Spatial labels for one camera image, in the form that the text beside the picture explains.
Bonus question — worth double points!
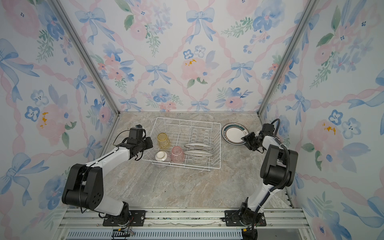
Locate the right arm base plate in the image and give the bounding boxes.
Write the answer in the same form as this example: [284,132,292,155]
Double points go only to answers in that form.
[222,210,267,228]

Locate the white wire dish rack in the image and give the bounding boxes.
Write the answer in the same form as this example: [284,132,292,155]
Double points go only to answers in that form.
[143,117,221,171]

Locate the white plate black characters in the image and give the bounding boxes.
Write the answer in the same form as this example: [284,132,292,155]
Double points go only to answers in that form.
[185,143,213,151]

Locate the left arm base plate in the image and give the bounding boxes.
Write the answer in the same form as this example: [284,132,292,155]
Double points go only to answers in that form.
[103,210,147,227]

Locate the aluminium mounting rail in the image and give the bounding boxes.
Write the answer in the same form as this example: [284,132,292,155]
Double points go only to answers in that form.
[53,208,315,240]

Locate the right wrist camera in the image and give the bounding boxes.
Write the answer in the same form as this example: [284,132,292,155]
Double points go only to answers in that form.
[260,124,276,137]

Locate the small white ceramic bowl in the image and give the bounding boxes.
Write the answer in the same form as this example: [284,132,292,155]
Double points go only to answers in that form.
[155,151,170,163]

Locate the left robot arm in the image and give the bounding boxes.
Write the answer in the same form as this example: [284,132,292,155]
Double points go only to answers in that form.
[62,137,153,216]

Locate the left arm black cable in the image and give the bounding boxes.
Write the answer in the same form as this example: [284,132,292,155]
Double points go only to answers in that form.
[112,129,130,146]

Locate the left aluminium corner post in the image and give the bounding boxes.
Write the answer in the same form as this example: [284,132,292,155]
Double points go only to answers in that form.
[48,0,120,116]

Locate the yellow ribbed glass cup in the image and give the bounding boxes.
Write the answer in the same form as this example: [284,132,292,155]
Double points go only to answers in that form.
[157,133,171,150]

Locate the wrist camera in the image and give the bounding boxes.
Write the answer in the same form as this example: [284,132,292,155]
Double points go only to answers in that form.
[260,124,276,137]
[129,125,146,141]

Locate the pink ribbed glass cup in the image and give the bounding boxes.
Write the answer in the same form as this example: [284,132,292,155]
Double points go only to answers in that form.
[171,146,185,164]

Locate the aluminium corner post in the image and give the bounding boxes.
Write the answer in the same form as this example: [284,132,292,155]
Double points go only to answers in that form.
[257,0,318,118]
[48,0,120,116]

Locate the white plate green red rim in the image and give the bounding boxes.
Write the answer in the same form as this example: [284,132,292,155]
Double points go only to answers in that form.
[221,123,250,146]

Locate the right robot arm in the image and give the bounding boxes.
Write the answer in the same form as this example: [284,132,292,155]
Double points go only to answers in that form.
[242,133,299,213]

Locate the right aluminium corner post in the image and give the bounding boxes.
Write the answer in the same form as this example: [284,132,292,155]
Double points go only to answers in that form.
[257,0,318,118]

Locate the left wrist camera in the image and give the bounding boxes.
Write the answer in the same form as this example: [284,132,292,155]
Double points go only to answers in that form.
[129,125,146,141]

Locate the white front plate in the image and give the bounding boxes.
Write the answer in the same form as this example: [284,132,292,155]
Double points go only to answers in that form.
[184,150,213,158]

